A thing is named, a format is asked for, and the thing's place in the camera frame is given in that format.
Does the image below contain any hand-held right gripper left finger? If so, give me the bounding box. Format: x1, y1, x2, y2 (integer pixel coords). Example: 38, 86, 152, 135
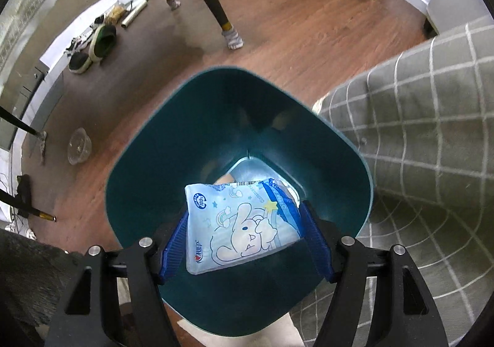
46, 212, 194, 347

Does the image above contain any black leg with gold tip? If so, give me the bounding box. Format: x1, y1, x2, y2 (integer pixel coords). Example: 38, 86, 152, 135
0, 189, 57, 222

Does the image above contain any teal plastic trash bin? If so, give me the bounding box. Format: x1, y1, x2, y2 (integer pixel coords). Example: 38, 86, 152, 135
105, 66, 375, 330

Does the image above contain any white and green slipper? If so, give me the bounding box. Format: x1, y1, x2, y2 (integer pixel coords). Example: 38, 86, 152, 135
89, 24, 117, 65

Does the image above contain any grey checked sofa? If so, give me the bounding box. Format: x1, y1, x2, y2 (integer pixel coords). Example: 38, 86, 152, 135
289, 21, 494, 347

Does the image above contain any blue cartoon tissue packet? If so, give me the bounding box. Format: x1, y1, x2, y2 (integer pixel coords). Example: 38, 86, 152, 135
184, 177, 305, 276

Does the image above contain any dark grey rug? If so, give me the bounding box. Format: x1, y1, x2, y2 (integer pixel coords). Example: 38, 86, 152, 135
0, 227, 78, 347

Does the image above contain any black and white sneaker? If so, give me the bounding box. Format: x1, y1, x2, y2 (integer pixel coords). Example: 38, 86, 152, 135
64, 36, 91, 56

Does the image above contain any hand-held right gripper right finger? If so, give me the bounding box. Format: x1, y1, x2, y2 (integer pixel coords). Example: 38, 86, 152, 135
299, 200, 450, 347

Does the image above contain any clear plastic cup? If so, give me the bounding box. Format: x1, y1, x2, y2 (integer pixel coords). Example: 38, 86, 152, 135
67, 128, 92, 166

